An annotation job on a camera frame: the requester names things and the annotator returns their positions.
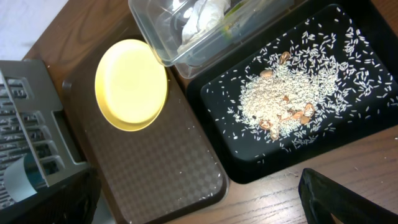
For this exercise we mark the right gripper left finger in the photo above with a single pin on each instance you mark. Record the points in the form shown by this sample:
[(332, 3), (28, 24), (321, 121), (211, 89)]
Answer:
[(72, 200)]

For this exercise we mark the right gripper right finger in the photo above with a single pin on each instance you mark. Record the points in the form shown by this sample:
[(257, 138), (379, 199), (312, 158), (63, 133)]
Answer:
[(324, 199)]

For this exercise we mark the rice and nutshell waste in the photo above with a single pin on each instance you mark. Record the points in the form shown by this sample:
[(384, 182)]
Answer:
[(310, 83)]

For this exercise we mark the green snack wrapper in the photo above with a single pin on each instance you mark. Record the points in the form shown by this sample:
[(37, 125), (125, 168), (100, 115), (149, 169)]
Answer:
[(231, 17)]

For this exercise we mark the white napkin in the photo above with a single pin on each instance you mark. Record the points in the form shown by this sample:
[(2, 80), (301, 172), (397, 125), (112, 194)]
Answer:
[(206, 15)]

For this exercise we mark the light blue bowl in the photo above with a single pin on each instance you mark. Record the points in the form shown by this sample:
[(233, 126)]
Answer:
[(23, 179)]

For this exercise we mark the grey dishwasher rack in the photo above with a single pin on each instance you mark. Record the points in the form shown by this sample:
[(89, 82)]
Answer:
[(32, 122)]

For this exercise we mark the black waste tray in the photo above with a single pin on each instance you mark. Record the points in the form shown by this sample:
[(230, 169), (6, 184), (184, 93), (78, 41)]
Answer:
[(375, 29)]

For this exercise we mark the dark brown serving tray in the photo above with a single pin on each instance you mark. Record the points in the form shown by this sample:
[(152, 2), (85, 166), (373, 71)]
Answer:
[(157, 174)]

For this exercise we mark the yellow plate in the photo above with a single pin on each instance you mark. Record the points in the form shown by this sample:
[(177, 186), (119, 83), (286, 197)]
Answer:
[(131, 86)]

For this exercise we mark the clear plastic bin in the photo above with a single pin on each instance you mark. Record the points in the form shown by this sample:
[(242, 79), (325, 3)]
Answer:
[(161, 22)]

